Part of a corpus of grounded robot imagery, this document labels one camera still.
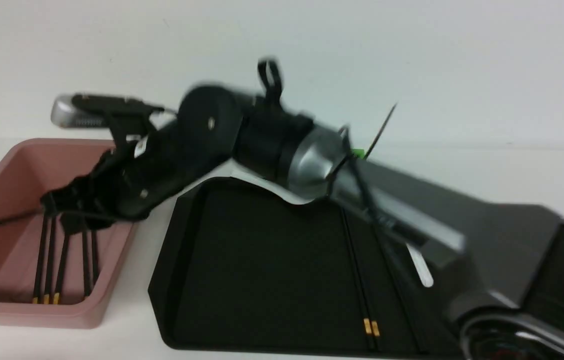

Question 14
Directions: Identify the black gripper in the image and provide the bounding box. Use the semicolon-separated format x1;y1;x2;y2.
40;120;235;236

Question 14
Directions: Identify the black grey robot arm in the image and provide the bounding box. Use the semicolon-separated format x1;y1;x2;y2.
49;84;564;360

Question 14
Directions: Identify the black chopstick in bin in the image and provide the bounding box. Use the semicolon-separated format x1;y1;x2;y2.
32;212;49;305
90;230;100;288
53;233;71;305
42;215;58;305

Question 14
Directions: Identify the pink plastic bin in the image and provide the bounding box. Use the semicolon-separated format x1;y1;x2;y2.
0;138;136;330

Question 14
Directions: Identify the white spoon far left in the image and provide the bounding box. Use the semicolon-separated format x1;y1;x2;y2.
230;167;316;205

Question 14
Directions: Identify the black serving tray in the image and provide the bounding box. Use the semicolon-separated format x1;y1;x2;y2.
148;177;463;360

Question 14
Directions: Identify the green cube block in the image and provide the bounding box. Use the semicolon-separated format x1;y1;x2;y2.
351;148;366;158

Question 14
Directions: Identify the black chopstick on tray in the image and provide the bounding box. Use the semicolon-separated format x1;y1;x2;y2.
376;234;427;353

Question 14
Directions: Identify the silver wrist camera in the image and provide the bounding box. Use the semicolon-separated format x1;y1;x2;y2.
50;93;165;129

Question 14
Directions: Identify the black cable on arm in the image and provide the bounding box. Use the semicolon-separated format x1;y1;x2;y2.
257;59;413;246

